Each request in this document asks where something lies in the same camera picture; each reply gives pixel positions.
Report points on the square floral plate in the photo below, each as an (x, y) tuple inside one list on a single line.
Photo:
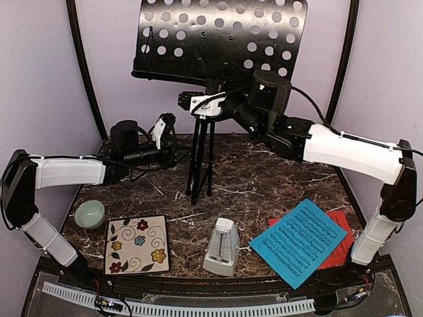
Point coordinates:
[(137, 245)]

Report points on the green ceramic bowl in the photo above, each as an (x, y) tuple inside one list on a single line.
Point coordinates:
[(90, 215)]

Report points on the red sheet music page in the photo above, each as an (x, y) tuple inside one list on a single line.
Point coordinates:
[(340, 231)]

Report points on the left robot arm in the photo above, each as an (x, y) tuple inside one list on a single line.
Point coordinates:
[(132, 149)]

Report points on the right black frame post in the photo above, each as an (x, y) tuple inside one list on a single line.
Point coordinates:
[(344, 59)]

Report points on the black music stand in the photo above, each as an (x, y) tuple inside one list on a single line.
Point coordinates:
[(214, 44)]

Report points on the blue sheet music page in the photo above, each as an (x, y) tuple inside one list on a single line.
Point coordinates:
[(297, 242)]

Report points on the white cable duct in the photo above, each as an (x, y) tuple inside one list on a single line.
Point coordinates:
[(128, 307)]

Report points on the white metronome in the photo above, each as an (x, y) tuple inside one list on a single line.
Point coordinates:
[(223, 249)]

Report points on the left black frame post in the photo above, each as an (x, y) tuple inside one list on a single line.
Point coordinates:
[(84, 69)]

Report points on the black frame post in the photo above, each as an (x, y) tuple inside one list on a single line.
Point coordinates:
[(84, 69), (344, 59)]

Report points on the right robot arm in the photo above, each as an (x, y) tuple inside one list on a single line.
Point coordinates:
[(259, 108)]

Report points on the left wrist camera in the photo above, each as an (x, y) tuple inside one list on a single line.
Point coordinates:
[(161, 130)]

